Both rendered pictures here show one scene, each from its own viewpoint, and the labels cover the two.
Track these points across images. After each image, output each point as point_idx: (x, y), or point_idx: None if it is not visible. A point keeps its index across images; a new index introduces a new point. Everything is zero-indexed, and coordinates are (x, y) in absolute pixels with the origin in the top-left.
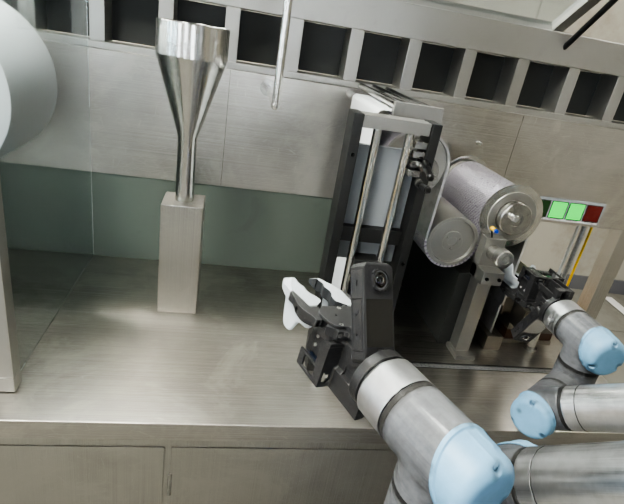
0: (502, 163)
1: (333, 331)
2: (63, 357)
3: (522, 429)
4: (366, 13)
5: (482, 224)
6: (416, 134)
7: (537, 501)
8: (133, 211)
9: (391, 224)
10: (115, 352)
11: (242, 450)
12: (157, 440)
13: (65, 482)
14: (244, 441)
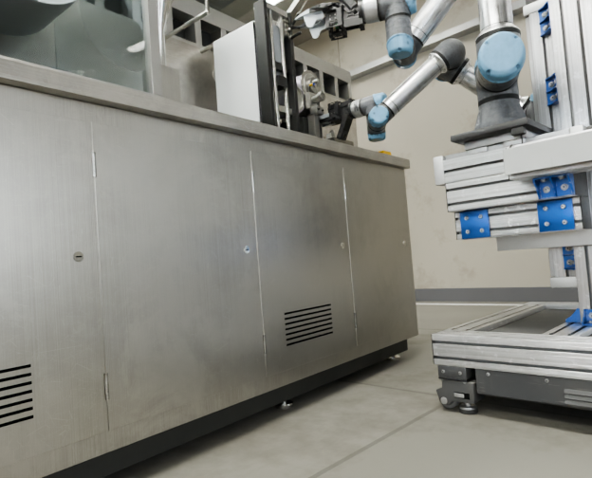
0: None
1: (339, 3)
2: None
3: (379, 119)
4: (199, 10)
5: (303, 88)
6: (283, 15)
7: (418, 27)
8: None
9: (285, 59)
10: None
11: (280, 157)
12: (243, 144)
13: (203, 174)
14: (285, 139)
